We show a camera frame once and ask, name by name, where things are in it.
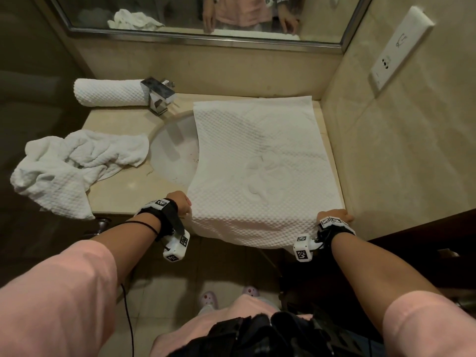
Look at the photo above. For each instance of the crumpled white towel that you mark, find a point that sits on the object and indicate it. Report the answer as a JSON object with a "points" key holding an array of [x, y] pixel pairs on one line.
{"points": [[63, 163]]}

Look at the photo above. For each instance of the white waffle towel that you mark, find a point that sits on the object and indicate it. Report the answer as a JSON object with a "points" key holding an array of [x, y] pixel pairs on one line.
{"points": [[109, 92], [260, 170]]}

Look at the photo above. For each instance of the metal cabinet knob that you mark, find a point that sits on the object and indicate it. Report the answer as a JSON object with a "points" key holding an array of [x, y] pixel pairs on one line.
{"points": [[102, 223]]}

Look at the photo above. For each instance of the person's right fingers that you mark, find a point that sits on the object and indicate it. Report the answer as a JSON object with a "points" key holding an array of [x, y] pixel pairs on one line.
{"points": [[347, 218]]}

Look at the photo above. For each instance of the white sink basin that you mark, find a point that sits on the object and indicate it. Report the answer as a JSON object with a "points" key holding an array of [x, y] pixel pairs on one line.
{"points": [[174, 152]]}

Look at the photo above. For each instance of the pink shirt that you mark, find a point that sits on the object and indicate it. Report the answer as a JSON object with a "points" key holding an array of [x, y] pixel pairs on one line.
{"points": [[55, 301]]}

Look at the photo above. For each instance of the black pleated skirt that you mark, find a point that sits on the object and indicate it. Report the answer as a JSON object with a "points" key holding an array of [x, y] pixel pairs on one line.
{"points": [[267, 336]]}

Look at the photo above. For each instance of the chrome faucet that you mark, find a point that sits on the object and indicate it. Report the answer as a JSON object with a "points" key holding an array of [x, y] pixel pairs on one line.
{"points": [[158, 92]]}

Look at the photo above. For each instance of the person's right forearm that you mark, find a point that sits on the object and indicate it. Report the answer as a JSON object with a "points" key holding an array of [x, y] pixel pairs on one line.
{"points": [[372, 271]]}

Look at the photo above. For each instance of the person's left forearm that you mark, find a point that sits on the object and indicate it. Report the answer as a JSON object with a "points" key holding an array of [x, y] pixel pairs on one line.
{"points": [[126, 245]]}

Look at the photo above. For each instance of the white clog shoe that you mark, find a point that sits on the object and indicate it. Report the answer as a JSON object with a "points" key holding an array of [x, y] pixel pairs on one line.
{"points": [[251, 291], [208, 299]]}

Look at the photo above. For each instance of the metal framed wall mirror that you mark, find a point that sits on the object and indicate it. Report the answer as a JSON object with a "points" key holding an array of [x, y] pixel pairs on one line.
{"points": [[93, 12]]}

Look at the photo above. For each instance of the person's left hand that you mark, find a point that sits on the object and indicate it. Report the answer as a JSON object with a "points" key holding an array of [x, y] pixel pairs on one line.
{"points": [[182, 201]]}

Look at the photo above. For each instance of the person's right hand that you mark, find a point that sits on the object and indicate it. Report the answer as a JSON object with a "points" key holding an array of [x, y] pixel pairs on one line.
{"points": [[336, 213]]}

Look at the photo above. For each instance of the person's left thumb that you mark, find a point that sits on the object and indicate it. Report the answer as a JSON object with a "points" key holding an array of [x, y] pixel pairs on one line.
{"points": [[187, 208]]}

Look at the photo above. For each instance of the white wall socket plate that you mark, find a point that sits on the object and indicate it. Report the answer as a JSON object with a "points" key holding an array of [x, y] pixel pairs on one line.
{"points": [[401, 48]]}

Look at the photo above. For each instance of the dark wooden door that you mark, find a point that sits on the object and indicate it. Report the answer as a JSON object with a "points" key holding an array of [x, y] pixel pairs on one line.
{"points": [[420, 234]]}

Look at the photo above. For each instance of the rolled white waffle towel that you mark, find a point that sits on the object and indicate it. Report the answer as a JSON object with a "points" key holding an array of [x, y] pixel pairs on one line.
{"points": [[109, 92]]}

